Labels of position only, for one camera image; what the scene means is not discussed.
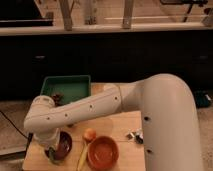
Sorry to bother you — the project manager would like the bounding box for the green pepper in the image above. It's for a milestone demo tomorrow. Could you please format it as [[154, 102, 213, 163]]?
[[48, 147, 57, 164]]

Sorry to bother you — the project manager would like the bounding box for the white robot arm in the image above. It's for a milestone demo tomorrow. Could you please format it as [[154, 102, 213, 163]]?
[[24, 74, 204, 171]]

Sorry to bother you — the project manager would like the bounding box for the orange bowl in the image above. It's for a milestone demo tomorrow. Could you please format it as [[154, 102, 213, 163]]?
[[87, 136, 119, 171]]

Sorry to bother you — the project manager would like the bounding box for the dark purple bowl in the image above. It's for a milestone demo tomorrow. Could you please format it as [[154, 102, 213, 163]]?
[[54, 131, 72, 161]]

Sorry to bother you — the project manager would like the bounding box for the green plastic tray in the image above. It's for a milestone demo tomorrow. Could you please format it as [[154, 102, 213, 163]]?
[[40, 75, 91, 106]]

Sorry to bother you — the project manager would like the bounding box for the dark item in tray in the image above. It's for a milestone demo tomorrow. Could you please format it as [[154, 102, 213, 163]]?
[[51, 93, 63, 106]]

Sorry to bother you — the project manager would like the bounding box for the orange fruit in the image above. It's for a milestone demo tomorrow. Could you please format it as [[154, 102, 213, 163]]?
[[83, 128, 96, 142]]

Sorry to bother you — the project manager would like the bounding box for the small black white object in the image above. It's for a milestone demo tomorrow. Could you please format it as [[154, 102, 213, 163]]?
[[126, 131, 143, 144]]

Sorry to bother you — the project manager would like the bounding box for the yellow banana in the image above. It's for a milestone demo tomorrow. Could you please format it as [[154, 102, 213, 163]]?
[[76, 141, 89, 171]]

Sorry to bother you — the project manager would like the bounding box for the teal object on floor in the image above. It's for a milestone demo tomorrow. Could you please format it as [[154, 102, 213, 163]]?
[[194, 91, 212, 108]]

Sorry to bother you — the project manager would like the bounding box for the black cable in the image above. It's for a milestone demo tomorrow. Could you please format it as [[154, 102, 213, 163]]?
[[0, 110, 34, 152]]

